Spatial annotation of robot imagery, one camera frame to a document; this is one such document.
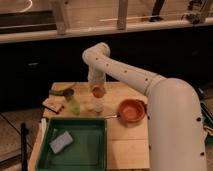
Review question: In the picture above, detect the orange bowl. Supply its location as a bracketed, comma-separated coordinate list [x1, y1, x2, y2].
[117, 99, 146, 122]

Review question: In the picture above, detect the dark small cup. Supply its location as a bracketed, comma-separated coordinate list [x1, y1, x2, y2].
[63, 88, 74, 101]

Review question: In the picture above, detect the black vertical post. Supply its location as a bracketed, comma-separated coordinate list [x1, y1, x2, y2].
[21, 123, 28, 171]

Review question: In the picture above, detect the brown wooden block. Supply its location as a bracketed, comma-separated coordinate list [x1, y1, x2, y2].
[42, 100, 63, 114]

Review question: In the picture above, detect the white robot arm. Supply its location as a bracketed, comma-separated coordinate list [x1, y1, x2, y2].
[82, 42, 207, 171]

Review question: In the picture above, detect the white paper cup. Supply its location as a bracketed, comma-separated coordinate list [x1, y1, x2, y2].
[91, 97, 103, 113]

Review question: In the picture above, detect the grey sponge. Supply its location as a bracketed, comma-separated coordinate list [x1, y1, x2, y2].
[49, 131, 73, 154]

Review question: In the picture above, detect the green plastic tray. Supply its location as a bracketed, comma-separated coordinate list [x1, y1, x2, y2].
[35, 118, 107, 171]

